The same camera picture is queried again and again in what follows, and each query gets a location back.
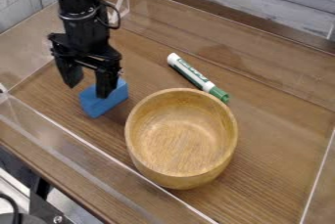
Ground black metal table bracket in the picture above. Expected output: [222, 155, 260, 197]
[28, 198, 74, 224]

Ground clear acrylic triangle bracket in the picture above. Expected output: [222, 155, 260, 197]
[109, 0, 130, 24]

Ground brown wooden bowl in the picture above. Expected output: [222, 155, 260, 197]
[125, 88, 239, 190]

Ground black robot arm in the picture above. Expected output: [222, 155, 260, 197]
[47, 0, 122, 99]

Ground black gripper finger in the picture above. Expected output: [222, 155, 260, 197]
[95, 67, 119, 99]
[55, 57, 84, 88]

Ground blue rectangular block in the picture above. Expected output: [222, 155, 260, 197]
[79, 78, 129, 118]

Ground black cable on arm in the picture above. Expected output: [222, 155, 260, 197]
[95, 0, 123, 30]

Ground green white marker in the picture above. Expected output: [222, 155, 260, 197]
[166, 53, 229, 103]

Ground black cable under table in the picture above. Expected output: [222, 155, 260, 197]
[0, 193, 21, 224]

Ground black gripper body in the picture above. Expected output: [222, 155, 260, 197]
[47, 7, 122, 71]

